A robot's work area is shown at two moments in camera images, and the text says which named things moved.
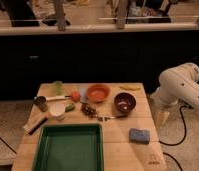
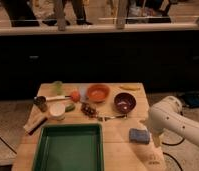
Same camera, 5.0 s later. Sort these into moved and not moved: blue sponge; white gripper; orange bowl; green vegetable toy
Moved: white gripper
Not moved: orange bowl; green vegetable toy; blue sponge
